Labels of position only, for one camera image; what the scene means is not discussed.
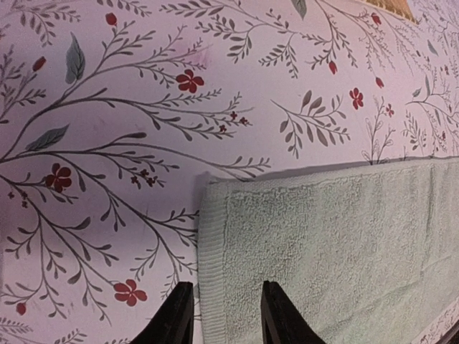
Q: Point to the light green towel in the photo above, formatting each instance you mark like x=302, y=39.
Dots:
x=367, y=254

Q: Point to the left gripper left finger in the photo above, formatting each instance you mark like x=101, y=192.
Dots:
x=173, y=323

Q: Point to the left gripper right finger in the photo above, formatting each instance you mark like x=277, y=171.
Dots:
x=281, y=321

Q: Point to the woven bamboo tray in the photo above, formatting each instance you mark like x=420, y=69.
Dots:
x=400, y=8

